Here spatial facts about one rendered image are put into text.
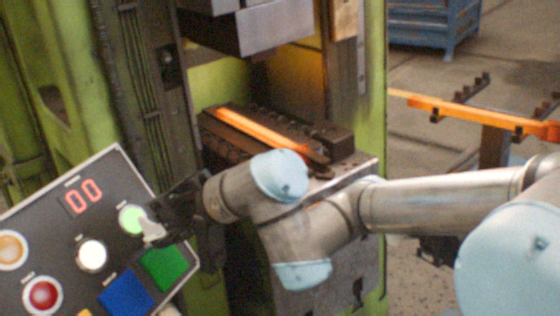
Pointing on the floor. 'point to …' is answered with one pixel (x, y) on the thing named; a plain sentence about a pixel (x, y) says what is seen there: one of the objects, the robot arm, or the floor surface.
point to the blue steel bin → (434, 22)
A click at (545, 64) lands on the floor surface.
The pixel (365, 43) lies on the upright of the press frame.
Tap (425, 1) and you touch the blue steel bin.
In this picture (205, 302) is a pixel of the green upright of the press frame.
